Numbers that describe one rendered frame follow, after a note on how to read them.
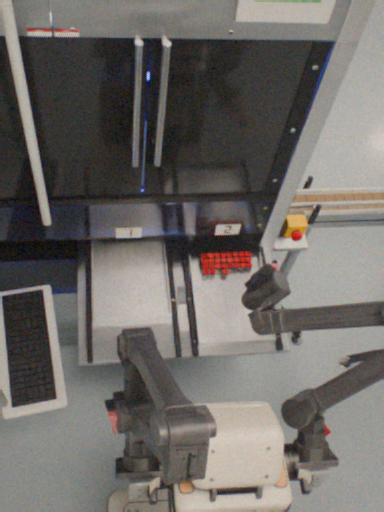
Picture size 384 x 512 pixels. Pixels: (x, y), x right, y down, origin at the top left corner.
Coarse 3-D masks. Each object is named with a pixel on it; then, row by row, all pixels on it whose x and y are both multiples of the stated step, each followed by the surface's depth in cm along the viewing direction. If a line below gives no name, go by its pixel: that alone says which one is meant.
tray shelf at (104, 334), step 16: (80, 240) 208; (176, 240) 212; (192, 240) 213; (208, 240) 214; (224, 240) 214; (240, 240) 215; (80, 256) 204; (176, 256) 209; (192, 256) 209; (256, 256) 212; (80, 272) 201; (176, 272) 205; (80, 288) 198; (176, 288) 202; (80, 304) 195; (176, 304) 199; (80, 320) 192; (144, 320) 194; (160, 320) 195; (80, 336) 189; (96, 336) 189; (112, 336) 190; (160, 336) 192; (80, 352) 186; (96, 352) 187; (112, 352) 187; (160, 352) 189; (208, 352) 191; (224, 352) 191; (240, 352) 192; (256, 352) 193; (272, 352) 194
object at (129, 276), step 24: (96, 240) 208; (120, 240) 209; (144, 240) 210; (96, 264) 203; (120, 264) 204; (144, 264) 205; (96, 288) 198; (120, 288) 199; (144, 288) 200; (168, 288) 197; (96, 312) 194; (120, 312) 195; (144, 312) 196; (168, 312) 196
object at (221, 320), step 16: (192, 272) 204; (192, 288) 199; (208, 288) 203; (224, 288) 204; (240, 288) 204; (208, 304) 200; (224, 304) 200; (240, 304) 201; (208, 320) 196; (224, 320) 197; (240, 320) 198; (208, 336) 193; (224, 336) 194; (240, 336) 195; (256, 336) 195; (272, 336) 195
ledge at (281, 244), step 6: (276, 240) 217; (282, 240) 217; (288, 240) 217; (300, 240) 218; (276, 246) 215; (282, 246) 216; (288, 246) 216; (294, 246) 216; (300, 246) 217; (306, 246) 217
